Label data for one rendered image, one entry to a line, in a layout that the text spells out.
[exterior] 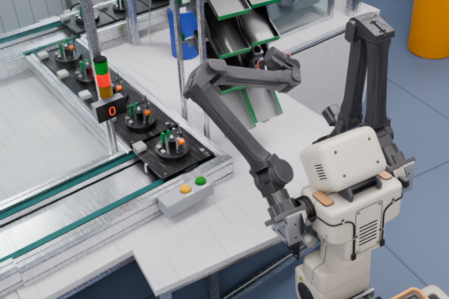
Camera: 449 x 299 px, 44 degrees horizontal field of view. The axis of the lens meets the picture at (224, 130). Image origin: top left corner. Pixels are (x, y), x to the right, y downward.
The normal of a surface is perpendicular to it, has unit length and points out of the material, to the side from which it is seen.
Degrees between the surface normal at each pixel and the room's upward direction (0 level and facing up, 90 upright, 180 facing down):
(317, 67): 90
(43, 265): 90
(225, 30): 25
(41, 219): 0
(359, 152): 48
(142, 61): 0
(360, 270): 82
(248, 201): 0
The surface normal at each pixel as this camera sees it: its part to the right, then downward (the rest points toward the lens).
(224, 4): 0.18, -0.50
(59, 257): 0.61, 0.47
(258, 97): 0.31, -0.19
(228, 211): -0.03, -0.79
